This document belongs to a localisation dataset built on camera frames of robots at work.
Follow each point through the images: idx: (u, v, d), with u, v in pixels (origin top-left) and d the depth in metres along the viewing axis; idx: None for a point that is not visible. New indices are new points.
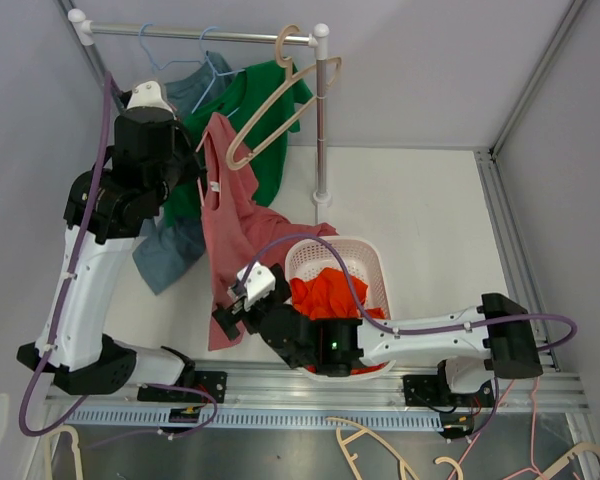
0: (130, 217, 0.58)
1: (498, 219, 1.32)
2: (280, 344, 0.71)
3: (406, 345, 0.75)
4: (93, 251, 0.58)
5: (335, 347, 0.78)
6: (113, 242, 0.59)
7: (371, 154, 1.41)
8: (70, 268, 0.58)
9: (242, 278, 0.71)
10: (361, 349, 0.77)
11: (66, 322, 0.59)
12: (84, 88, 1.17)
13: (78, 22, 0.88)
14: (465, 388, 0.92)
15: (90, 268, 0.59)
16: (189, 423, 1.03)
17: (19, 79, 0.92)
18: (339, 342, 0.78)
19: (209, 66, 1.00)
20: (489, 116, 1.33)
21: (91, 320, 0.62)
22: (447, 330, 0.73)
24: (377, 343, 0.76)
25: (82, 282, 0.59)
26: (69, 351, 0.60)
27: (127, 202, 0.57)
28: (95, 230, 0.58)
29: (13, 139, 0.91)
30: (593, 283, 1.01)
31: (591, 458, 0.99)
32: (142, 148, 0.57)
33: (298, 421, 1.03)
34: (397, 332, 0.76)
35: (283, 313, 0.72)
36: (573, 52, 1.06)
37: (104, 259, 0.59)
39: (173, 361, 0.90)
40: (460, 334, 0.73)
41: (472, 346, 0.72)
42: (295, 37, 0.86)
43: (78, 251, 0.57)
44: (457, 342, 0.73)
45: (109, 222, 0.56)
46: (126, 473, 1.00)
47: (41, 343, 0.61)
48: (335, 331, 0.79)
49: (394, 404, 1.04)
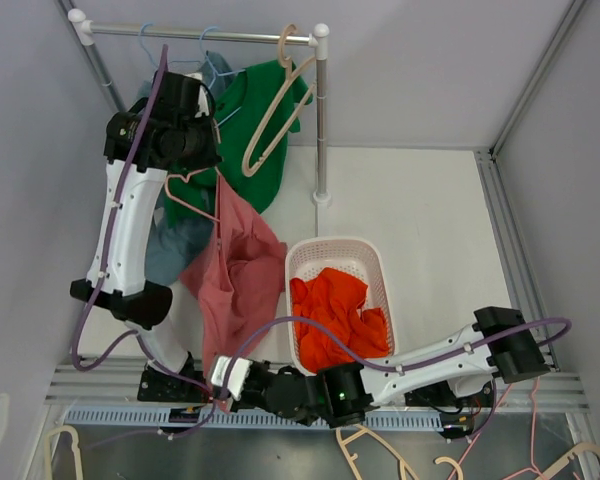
0: (166, 147, 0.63)
1: (498, 220, 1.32)
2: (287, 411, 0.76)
3: (414, 381, 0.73)
4: (136, 180, 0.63)
5: (343, 396, 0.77)
6: (152, 172, 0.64)
7: (371, 154, 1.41)
8: (116, 197, 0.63)
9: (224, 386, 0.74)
10: (369, 394, 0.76)
11: (116, 248, 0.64)
12: (84, 88, 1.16)
13: (78, 22, 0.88)
14: (468, 389, 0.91)
15: (134, 197, 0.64)
16: (189, 422, 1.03)
17: (19, 80, 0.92)
18: (345, 390, 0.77)
19: (209, 66, 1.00)
20: (489, 116, 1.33)
21: (137, 247, 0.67)
22: (450, 356, 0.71)
24: (384, 383, 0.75)
25: (127, 212, 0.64)
26: (121, 276, 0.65)
27: (163, 134, 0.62)
28: (137, 161, 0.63)
29: (13, 138, 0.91)
30: (593, 283, 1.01)
31: (590, 458, 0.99)
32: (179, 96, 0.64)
33: (299, 421, 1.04)
34: (401, 368, 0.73)
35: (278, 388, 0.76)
36: (573, 52, 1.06)
37: (145, 188, 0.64)
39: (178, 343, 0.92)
40: (462, 357, 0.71)
41: (476, 367, 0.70)
42: (295, 37, 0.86)
43: (122, 181, 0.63)
44: (462, 366, 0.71)
45: (148, 150, 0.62)
46: (126, 473, 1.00)
47: (93, 274, 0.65)
48: (340, 382, 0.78)
49: (394, 404, 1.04)
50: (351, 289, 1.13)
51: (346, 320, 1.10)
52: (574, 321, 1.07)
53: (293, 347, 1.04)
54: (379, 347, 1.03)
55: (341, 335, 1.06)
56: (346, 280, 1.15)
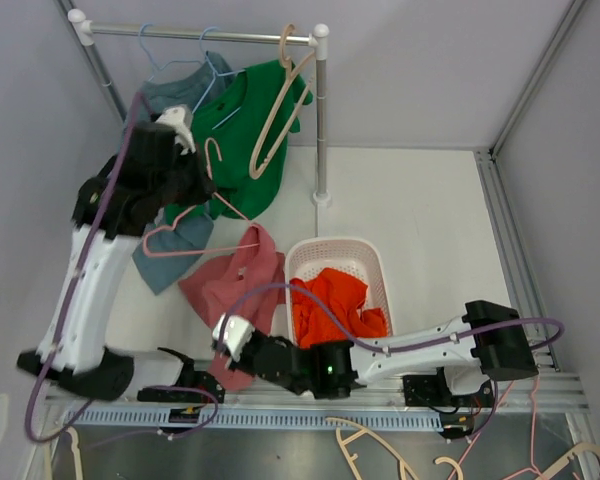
0: (137, 217, 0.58)
1: (498, 220, 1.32)
2: (275, 376, 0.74)
3: (398, 363, 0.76)
4: (102, 249, 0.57)
5: (330, 371, 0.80)
6: (120, 241, 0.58)
7: (371, 154, 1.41)
8: (78, 265, 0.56)
9: (219, 340, 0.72)
10: (355, 372, 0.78)
11: (73, 320, 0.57)
12: (84, 88, 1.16)
13: (78, 22, 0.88)
14: (465, 389, 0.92)
15: (98, 266, 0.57)
16: (189, 423, 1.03)
17: (19, 80, 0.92)
18: (334, 364, 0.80)
19: (209, 66, 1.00)
20: (488, 117, 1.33)
21: (96, 318, 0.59)
22: (434, 344, 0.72)
24: (371, 363, 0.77)
25: (89, 281, 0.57)
26: (75, 351, 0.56)
27: (135, 202, 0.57)
28: (104, 228, 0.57)
29: (13, 139, 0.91)
30: (593, 283, 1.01)
31: (591, 458, 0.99)
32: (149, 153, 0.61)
33: (299, 421, 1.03)
34: (387, 350, 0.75)
35: (274, 348, 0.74)
36: (573, 53, 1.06)
37: (111, 258, 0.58)
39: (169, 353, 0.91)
40: (447, 346, 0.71)
41: (461, 358, 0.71)
42: (295, 37, 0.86)
43: (86, 252, 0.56)
44: (447, 355, 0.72)
45: (118, 220, 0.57)
46: (126, 473, 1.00)
47: (44, 346, 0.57)
48: (330, 356, 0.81)
49: (394, 404, 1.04)
50: (351, 289, 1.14)
51: (346, 321, 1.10)
52: (574, 321, 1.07)
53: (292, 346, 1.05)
54: None
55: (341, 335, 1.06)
56: (346, 281, 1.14)
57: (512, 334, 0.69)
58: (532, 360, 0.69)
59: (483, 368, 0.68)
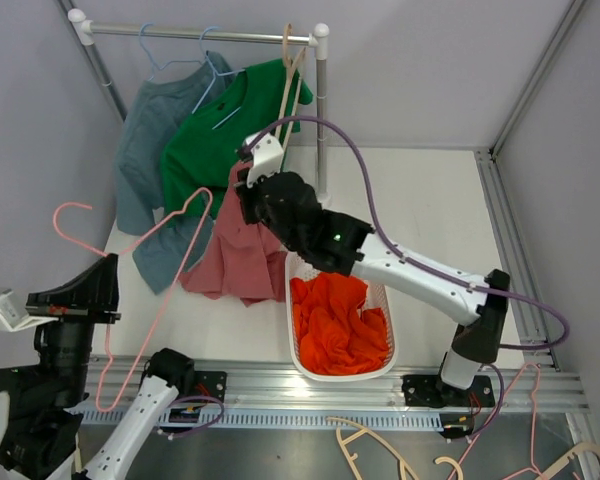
0: (55, 454, 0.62)
1: (498, 219, 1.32)
2: (279, 204, 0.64)
3: (409, 274, 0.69)
4: None
5: (336, 239, 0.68)
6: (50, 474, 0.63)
7: (371, 154, 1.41)
8: None
9: (251, 143, 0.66)
10: (362, 253, 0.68)
11: None
12: (84, 88, 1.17)
13: (78, 22, 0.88)
14: (453, 379, 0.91)
15: None
16: (189, 422, 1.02)
17: (20, 80, 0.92)
18: (342, 233, 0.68)
19: (209, 66, 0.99)
20: (489, 117, 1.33)
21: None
22: (451, 280, 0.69)
24: (381, 257, 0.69)
25: None
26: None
27: (50, 446, 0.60)
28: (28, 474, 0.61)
29: (14, 139, 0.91)
30: (593, 282, 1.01)
31: (591, 458, 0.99)
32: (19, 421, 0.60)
33: (298, 421, 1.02)
34: (405, 256, 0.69)
35: (293, 178, 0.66)
36: (573, 53, 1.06)
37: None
39: (154, 404, 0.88)
40: (458, 288, 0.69)
41: (462, 306, 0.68)
42: (295, 37, 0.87)
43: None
44: (453, 296, 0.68)
45: (37, 468, 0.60)
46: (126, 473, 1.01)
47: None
48: (339, 224, 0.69)
49: (394, 404, 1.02)
50: (350, 288, 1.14)
51: (346, 320, 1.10)
52: (574, 322, 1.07)
53: (293, 347, 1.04)
54: (379, 347, 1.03)
55: (342, 334, 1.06)
56: (346, 279, 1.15)
57: None
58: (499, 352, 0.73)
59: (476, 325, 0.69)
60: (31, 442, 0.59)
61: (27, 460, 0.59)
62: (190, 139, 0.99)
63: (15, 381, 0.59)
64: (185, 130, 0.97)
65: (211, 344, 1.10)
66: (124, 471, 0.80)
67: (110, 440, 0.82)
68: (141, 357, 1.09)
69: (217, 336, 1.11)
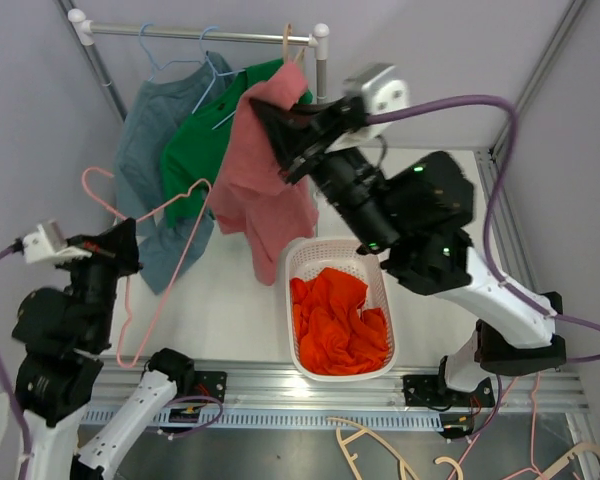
0: (77, 395, 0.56)
1: (498, 219, 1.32)
2: (445, 208, 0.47)
3: (503, 302, 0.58)
4: (45, 436, 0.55)
5: (446, 253, 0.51)
6: (65, 422, 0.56)
7: (371, 154, 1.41)
8: (25, 451, 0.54)
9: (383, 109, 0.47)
10: (471, 276, 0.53)
11: None
12: (84, 87, 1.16)
13: (78, 22, 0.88)
14: (461, 384, 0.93)
15: (44, 451, 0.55)
16: (189, 423, 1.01)
17: (19, 80, 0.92)
18: (450, 247, 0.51)
19: (209, 66, 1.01)
20: (488, 116, 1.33)
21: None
22: (538, 308, 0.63)
24: (487, 280, 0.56)
25: (38, 466, 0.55)
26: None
27: (73, 384, 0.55)
28: (45, 415, 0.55)
29: (13, 138, 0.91)
30: (593, 283, 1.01)
31: (591, 459, 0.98)
32: (49, 348, 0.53)
33: (298, 421, 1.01)
34: (506, 282, 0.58)
35: (452, 171, 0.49)
36: (573, 52, 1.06)
37: (59, 436, 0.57)
39: (154, 397, 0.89)
40: (538, 316, 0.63)
41: (539, 335, 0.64)
42: (295, 37, 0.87)
43: (28, 440, 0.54)
44: (535, 325, 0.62)
45: (57, 407, 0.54)
46: (126, 473, 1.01)
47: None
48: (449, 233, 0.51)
49: (394, 404, 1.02)
50: (350, 289, 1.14)
51: (346, 321, 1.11)
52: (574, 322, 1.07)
53: (293, 346, 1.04)
54: (379, 347, 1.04)
55: (342, 334, 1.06)
56: (346, 280, 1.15)
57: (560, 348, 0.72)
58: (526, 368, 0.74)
59: (545, 353, 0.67)
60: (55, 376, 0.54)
61: (48, 396, 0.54)
62: (191, 140, 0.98)
63: (63, 302, 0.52)
64: (186, 130, 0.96)
65: (211, 345, 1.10)
66: (117, 461, 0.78)
67: (107, 429, 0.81)
68: (141, 357, 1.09)
69: (217, 337, 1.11)
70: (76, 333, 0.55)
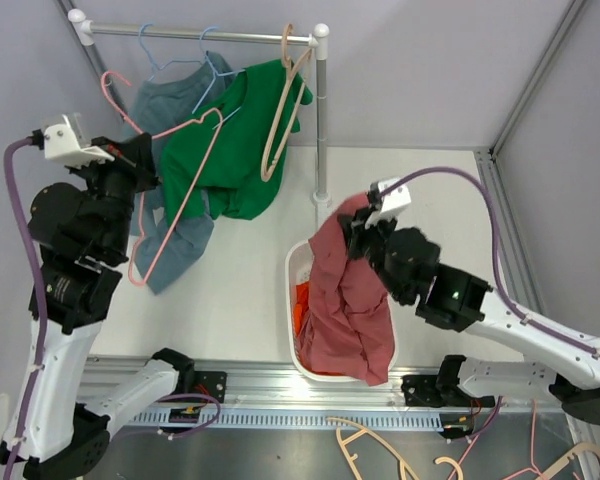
0: (96, 304, 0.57)
1: (499, 219, 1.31)
2: (404, 261, 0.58)
3: (530, 337, 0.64)
4: (59, 342, 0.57)
5: (455, 297, 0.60)
6: (79, 331, 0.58)
7: (370, 153, 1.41)
8: (37, 360, 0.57)
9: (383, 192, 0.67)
10: (481, 313, 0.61)
11: (35, 413, 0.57)
12: (83, 87, 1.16)
13: (78, 23, 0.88)
14: (476, 392, 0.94)
15: (58, 359, 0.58)
16: (189, 422, 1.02)
17: (18, 80, 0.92)
18: (461, 292, 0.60)
19: (209, 66, 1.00)
20: (489, 117, 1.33)
21: (62, 405, 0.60)
22: (573, 344, 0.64)
24: (501, 318, 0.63)
25: (50, 374, 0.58)
26: (38, 441, 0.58)
27: (94, 290, 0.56)
28: (61, 321, 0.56)
29: (12, 138, 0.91)
30: (594, 283, 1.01)
31: (591, 458, 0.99)
32: (70, 246, 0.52)
33: (298, 421, 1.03)
34: (526, 318, 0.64)
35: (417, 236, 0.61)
36: (574, 52, 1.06)
37: (73, 346, 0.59)
39: (159, 378, 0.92)
40: (583, 354, 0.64)
41: (587, 372, 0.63)
42: (295, 37, 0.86)
43: (43, 344, 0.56)
44: (577, 362, 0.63)
45: (76, 311, 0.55)
46: (126, 473, 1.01)
47: (10, 435, 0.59)
48: (452, 281, 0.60)
49: (394, 404, 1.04)
50: None
51: None
52: (574, 322, 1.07)
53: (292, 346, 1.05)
54: None
55: None
56: None
57: None
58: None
59: None
60: (74, 277, 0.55)
61: (67, 298, 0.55)
62: None
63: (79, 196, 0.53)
64: None
65: (211, 344, 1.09)
66: (119, 419, 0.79)
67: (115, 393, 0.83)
68: (140, 357, 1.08)
69: (216, 336, 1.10)
70: (97, 232, 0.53)
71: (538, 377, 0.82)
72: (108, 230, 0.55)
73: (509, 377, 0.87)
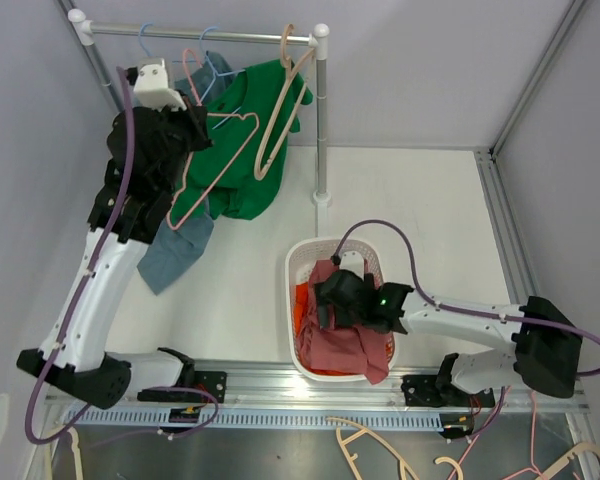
0: (151, 224, 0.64)
1: (498, 219, 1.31)
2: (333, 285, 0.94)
3: (445, 317, 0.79)
4: (114, 250, 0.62)
5: (383, 303, 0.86)
6: (133, 244, 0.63)
7: (370, 153, 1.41)
8: (90, 265, 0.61)
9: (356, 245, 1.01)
10: (403, 309, 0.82)
11: (79, 319, 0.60)
12: (84, 87, 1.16)
13: (78, 23, 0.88)
14: (467, 385, 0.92)
15: (109, 267, 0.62)
16: (189, 422, 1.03)
17: (18, 80, 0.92)
18: (388, 297, 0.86)
19: (209, 66, 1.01)
20: (488, 117, 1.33)
21: (101, 320, 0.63)
22: (480, 314, 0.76)
24: (417, 309, 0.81)
25: (99, 281, 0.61)
26: (78, 348, 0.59)
27: (149, 208, 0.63)
28: (117, 231, 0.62)
29: (13, 138, 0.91)
30: (594, 283, 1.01)
31: (591, 458, 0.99)
32: (140, 158, 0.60)
33: (298, 421, 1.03)
34: (438, 302, 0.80)
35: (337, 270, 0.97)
36: (574, 52, 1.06)
37: (124, 258, 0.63)
39: (170, 361, 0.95)
40: (492, 323, 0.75)
41: (499, 336, 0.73)
42: (295, 37, 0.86)
43: (101, 249, 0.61)
44: (488, 329, 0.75)
45: (133, 223, 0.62)
46: (126, 473, 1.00)
47: (47, 344, 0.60)
48: (388, 292, 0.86)
49: (394, 404, 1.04)
50: None
51: None
52: (574, 322, 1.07)
53: (293, 344, 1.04)
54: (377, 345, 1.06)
55: None
56: None
57: (565, 347, 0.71)
58: (573, 379, 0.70)
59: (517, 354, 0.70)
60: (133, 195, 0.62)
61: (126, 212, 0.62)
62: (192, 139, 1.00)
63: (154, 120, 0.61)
64: None
65: (211, 344, 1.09)
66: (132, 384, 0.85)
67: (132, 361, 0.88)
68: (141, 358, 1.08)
69: (216, 336, 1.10)
70: (160, 153, 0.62)
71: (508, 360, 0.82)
72: (167, 159, 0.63)
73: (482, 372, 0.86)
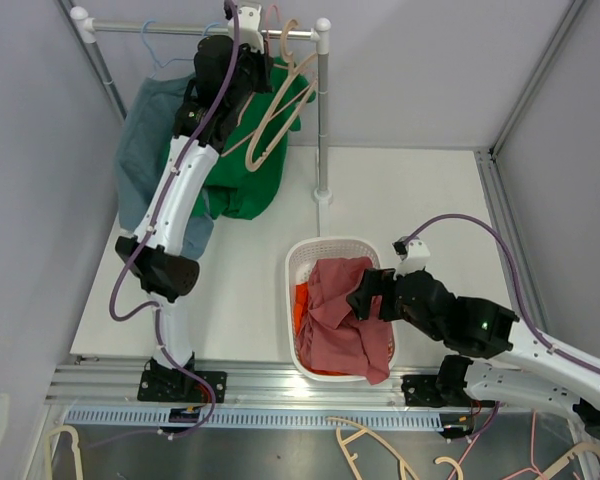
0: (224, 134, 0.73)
1: (499, 218, 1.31)
2: (409, 299, 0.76)
3: (558, 365, 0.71)
4: (195, 152, 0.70)
5: (484, 327, 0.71)
6: (209, 150, 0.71)
7: (370, 153, 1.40)
8: (176, 164, 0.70)
9: (408, 239, 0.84)
10: (512, 343, 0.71)
11: (168, 208, 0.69)
12: (84, 86, 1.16)
13: (81, 20, 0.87)
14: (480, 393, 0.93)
15: (191, 167, 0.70)
16: (189, 422, 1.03)
17: (18, 78, 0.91)
18: (490, 321, 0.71)
19: None
20: (489, 116, 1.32)
21: (184, 214, 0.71)
22: (597, 372, 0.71)
24: (530, 347, 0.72)
25: (183, 178, 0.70)
26: (166, 233, 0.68)
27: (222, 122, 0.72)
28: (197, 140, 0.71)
29: (12, 137, 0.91)
30: (594, 283, 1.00)
31: (590, 458, 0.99)
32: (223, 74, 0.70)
33: (298, 421, 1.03)
34: (554, 348, 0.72)
35: (415, 276, 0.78)
36: (576, 50, 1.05)
37: (203, 161, 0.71)
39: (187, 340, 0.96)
40: None
41: None
42: (295, 32, 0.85)
43: (185, 150, 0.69)
44: None
45: (210, 134, 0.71)
46: (126, 473, 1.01)
47: (140, 230, 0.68)
48: (480, 309, 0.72)
49: (394, 404, 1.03)
50: None
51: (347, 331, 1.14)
52: (573, 322, 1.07)
53: (292, 343, 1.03)
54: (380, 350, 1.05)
55: None
56: None
57: None
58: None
59: None
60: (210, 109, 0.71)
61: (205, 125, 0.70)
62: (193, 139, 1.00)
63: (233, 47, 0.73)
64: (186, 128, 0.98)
65: (211, 344, 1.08)
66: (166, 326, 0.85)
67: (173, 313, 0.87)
68: (139, 357, 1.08)
69: (216, 336, 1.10)
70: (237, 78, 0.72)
71: (560, 394, 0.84)
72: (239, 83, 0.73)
73: (521, 389, 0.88)
